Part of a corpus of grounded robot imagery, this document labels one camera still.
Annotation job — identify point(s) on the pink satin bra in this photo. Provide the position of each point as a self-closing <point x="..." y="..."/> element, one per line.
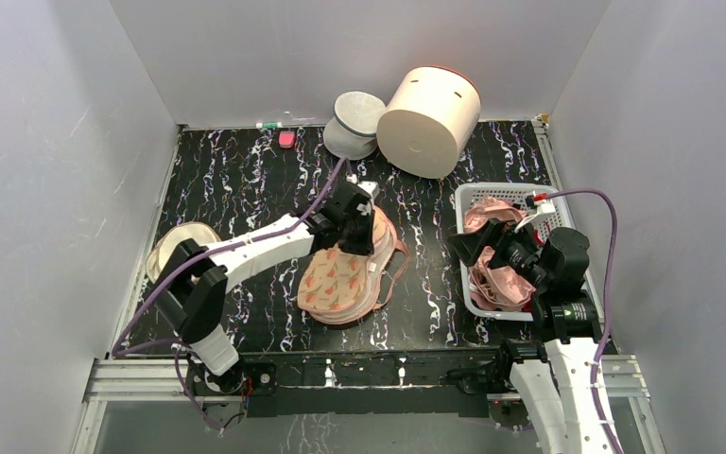
<point x="500" y="289"/>

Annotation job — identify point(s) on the white plastic basket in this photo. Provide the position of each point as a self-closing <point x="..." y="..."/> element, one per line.
<point x="526" y="191"/>

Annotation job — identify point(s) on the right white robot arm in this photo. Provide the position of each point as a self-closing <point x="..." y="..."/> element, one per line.
<point x="559" y="377"/>

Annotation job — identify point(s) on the small green white object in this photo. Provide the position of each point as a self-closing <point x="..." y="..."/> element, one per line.
<point x="268" y="125"/>

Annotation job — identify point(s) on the small pink object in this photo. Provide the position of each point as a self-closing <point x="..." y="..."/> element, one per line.
<point x="287" y="139"/>

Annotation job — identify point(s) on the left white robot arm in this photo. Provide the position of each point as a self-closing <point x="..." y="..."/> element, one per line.
<point x="191" y="290"/>

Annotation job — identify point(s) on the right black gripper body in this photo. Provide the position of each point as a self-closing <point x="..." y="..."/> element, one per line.
<point x="485" y="242"/>

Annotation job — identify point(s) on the cream cylindrical hamper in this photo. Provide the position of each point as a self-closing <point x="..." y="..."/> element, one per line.
<point x="428" y="121"/>

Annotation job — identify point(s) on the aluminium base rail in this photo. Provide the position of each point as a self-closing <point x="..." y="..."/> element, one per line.
<point x="387" y="381"/>

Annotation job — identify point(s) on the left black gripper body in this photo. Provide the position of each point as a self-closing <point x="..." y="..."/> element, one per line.
<point x="356" y="236"/>

